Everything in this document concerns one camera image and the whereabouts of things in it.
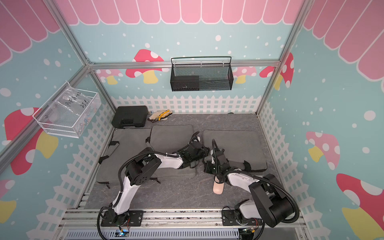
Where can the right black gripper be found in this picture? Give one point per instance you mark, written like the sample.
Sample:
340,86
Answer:
207,166

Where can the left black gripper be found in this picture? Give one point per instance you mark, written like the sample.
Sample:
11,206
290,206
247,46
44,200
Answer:
205,151

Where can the pink computer mouse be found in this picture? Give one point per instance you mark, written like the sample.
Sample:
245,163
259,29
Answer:
218,187

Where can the grey laptop bag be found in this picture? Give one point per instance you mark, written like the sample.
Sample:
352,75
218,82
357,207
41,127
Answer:
242,149
168,139
125,144

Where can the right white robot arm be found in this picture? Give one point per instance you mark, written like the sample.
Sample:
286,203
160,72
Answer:
271,202

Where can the yellow black pliers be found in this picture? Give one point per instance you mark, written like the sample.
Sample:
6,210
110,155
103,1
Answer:
165,114

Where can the black plastic tool case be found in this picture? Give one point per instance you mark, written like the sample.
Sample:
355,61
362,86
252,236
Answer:
130,116

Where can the black wire mesh basket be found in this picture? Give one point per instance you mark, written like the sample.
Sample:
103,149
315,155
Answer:
201,74

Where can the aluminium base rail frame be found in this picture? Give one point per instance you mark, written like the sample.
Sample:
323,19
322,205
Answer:
166,214

